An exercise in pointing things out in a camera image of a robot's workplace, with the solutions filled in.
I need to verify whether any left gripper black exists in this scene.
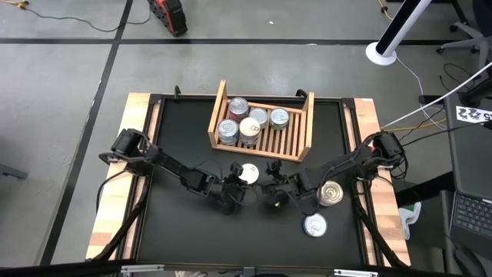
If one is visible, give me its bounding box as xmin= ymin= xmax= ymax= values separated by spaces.
xmin=218 ymin=175 xmax=250 ymax=215

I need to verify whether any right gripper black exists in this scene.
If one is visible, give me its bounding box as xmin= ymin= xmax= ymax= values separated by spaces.
xmin=263 ymin=175 xmax=296 ymax=211

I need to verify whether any red tuna can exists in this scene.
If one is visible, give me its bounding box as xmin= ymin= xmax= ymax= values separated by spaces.
xmin=228 ymin=95 xmax=251 ymax=116

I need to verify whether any wooden slatted shelf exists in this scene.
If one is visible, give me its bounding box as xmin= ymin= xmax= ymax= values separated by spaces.
xmin=207 ymin=79 xmax=315 ymax=163

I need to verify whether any wooden table side board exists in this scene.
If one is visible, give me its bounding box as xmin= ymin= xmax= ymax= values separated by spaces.
xmin=352 ymin=97 xmax=412 ymax=267
xmin=85 ymin=92 xmax=152 ymax=261

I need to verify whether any white plastic bag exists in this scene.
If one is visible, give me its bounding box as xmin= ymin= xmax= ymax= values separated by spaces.
xmin=397 ymin=201 xmax=423 ymax=240

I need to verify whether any dark grey desk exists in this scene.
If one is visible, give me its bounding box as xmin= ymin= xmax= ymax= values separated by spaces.
xmin=444 ymin=90 xmax=492 ymax=277

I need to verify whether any dark laptop keyboard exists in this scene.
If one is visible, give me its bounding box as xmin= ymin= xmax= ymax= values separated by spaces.
xmin=448 ymin=189 xmax=492 ymax=251

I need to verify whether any black computer mouse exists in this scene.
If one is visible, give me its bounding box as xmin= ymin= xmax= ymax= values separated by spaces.
xmin=452 ymin=245 xmax=488 ymax=277

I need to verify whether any white printed label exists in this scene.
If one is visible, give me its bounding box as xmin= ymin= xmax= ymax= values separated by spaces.
xmin=455 ymin=105 xmax=492 ymax=125

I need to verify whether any white pole round base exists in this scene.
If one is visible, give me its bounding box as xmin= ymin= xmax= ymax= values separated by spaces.
xmin=364 ymin=0 xmax=433 ymax=66

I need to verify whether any grey metal leg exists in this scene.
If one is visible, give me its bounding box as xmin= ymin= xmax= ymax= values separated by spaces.
xmin=0 ymin=162 xmax=30 ymax=180

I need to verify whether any grey office chair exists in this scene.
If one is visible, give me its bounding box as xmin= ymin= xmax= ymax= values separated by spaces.
xmin=436 ymin=0 xmax=492 ymax=72

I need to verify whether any silver metal bracket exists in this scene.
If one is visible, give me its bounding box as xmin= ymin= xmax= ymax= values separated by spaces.
xmin=120 ymin=264 xmax=165 ymax=275
xmin=333 ymin=269 xmax=380 ymax=277

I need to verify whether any thin white cable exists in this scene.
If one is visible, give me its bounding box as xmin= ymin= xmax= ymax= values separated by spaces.
xmin=394 ymin=56 xmax=449 ymax=131

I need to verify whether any black floor cable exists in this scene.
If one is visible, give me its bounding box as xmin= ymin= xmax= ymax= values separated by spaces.
xmin=22 ymin=5 xmax=151 ymax=34

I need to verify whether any thick white cable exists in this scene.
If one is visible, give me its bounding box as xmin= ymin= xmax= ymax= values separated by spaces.
xmin=380 ymin=60 xmax=492 ymax=130

